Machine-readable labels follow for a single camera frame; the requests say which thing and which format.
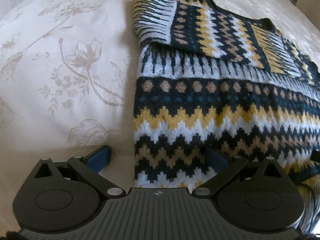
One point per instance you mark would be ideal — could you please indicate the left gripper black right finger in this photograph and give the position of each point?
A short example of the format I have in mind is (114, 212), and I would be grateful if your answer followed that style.
(226, 169)

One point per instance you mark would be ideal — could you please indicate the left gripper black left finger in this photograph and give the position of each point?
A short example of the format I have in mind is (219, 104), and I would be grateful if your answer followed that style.
(88, 167)

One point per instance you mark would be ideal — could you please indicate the patterned knit sweater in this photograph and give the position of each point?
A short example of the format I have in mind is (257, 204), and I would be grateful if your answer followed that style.
(208, 78)

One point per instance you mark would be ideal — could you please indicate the white floral bedspread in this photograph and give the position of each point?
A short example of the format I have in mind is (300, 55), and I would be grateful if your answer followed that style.
(68, 74)

